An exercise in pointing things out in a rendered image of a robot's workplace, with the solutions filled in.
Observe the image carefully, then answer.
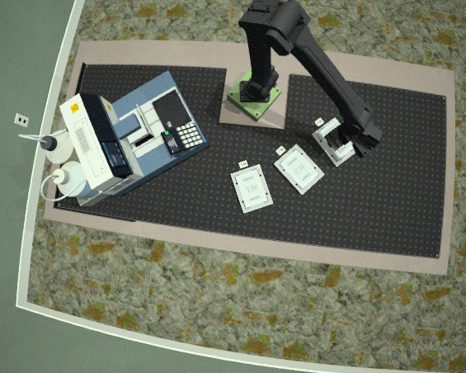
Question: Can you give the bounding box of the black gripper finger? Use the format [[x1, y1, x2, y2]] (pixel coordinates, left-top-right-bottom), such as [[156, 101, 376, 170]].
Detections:
[[328, 143, 339, 151]]

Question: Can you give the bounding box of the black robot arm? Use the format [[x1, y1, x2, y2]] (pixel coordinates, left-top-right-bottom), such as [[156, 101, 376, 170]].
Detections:
[[238, 0, 384, 158]]

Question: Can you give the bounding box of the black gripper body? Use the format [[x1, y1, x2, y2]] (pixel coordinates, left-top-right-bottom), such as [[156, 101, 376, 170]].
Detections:
[[324, 123, 353, 148]]

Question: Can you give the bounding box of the blue and white plate washer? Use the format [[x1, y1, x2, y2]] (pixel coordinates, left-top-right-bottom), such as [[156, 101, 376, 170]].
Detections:
[[59, 70, 210, 196]]

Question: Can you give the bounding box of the white microplate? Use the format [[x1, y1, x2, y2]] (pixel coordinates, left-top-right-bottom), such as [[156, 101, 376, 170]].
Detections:
[[280, 150, 318, 188], [236, 170, 267, 207], [319, 120, 353, 158]]

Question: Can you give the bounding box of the white plastic bottle with dark cap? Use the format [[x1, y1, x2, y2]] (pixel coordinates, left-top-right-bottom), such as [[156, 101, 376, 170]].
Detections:
[[40, 131, 80, 166]]

